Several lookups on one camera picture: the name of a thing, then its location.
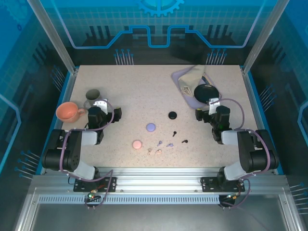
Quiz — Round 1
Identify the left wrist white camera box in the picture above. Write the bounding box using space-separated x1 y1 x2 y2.
93 98 108 114

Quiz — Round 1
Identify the white slotted cable duct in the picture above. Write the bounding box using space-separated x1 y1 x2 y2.
38 194 221 205

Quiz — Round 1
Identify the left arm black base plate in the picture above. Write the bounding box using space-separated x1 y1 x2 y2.
73 177 118 193

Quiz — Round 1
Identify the beige folded cloth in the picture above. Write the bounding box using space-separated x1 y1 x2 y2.
177 64 207 97

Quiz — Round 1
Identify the metal cutlery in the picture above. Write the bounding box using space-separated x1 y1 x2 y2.
202 73 215 86

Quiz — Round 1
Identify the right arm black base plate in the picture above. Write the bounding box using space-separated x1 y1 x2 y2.
200 176 246 193

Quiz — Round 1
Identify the orange ceramic mug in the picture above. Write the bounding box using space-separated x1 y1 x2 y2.
55 102 87 123

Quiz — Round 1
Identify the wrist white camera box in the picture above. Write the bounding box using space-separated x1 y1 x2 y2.
93 98 108 114
208 98 221 115

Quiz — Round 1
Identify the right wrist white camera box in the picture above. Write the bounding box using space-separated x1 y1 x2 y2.
208 98 221 115

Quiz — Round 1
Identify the aluminium frame post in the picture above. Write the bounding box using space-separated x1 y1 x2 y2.
26 0 79 74
242 0 293 75

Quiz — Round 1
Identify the lavender plastic tray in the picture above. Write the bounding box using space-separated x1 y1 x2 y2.
170 66 222 108

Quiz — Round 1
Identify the aluminium mounting rail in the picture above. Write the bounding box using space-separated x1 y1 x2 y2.
31 167 288 196

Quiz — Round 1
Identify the grey ceramic mug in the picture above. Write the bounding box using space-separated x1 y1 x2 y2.
83 89 102 109

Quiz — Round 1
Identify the black round plate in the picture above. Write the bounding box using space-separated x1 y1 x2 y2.
193 84 220 104

